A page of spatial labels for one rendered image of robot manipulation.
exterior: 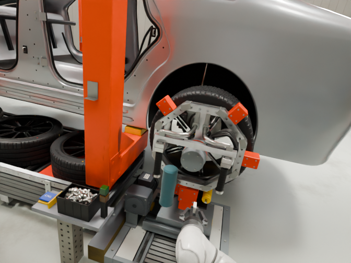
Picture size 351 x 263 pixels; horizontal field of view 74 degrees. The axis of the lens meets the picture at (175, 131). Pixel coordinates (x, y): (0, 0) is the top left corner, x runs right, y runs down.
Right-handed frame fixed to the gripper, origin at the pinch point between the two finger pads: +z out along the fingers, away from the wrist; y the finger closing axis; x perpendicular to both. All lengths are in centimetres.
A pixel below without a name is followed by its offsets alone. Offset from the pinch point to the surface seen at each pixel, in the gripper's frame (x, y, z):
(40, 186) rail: 27, 111, 40
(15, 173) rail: 22, 132, 40
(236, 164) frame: -20.3, -19.7, 24.4
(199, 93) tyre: -57, 9, 25
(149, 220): 42, 29, 53
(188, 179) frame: -0.6, 6.0, 38.3
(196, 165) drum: -18.2, 3.0, 11.7
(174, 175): -8.1, 13.9, 18.9
